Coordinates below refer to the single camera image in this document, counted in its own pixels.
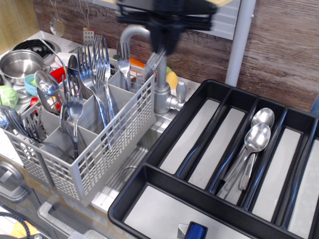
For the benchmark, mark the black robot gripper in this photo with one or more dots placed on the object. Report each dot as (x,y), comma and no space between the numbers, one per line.
(166,19)

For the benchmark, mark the steel spoon upright left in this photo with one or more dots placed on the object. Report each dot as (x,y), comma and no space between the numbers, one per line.
(48,92)

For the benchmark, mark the upper steel spoon in tray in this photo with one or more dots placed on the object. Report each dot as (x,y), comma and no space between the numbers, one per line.
(265,116)

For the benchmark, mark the steel spoon in tray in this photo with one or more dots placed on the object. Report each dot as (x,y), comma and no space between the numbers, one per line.
(255,140)
(265,116)

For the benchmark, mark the lower steel spoon in tray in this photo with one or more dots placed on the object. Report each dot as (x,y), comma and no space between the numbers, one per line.
(255,140)

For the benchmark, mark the grey plastic cutlery basket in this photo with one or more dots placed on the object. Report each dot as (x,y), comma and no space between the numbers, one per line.
(103,148)

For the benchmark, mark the black cutlery tray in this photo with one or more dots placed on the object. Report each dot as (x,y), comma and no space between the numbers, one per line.
(178,181)

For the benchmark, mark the steel fork near faucet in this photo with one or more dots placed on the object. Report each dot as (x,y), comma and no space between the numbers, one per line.
(152,63)

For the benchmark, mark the yellow toy corn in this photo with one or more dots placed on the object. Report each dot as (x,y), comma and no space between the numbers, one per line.
(172,79)

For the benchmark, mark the steel fork rear right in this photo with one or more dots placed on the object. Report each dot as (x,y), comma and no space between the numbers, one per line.
(123,59)

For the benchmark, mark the tall steel fork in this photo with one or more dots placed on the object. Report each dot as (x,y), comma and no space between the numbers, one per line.
(103,73)

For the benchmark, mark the silver curved faucet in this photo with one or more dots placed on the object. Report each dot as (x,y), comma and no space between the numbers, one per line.
(164,100)

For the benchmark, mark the small hanging grater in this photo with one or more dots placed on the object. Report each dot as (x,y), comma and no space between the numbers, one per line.
(88,35)

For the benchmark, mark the grey vertical pole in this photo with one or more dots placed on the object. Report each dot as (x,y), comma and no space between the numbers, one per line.
(244,19)

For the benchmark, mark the hanging steel skimmer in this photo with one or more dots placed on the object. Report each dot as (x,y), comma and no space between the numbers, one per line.
(57,26)

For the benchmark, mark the red toy item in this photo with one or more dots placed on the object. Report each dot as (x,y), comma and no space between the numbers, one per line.
(58,74)

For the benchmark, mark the black stove burner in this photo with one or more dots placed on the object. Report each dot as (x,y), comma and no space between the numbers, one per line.
(35,45)

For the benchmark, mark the light blue toy cup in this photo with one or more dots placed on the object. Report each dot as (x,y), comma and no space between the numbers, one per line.
(30,85)

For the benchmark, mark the steel pot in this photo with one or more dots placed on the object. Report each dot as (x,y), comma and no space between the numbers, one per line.
(17,64)

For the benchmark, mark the green toy cabbage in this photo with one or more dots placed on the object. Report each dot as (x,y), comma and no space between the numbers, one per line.
(8,96)

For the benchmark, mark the blue object at bottom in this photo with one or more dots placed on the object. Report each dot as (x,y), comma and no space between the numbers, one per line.
(191,231)

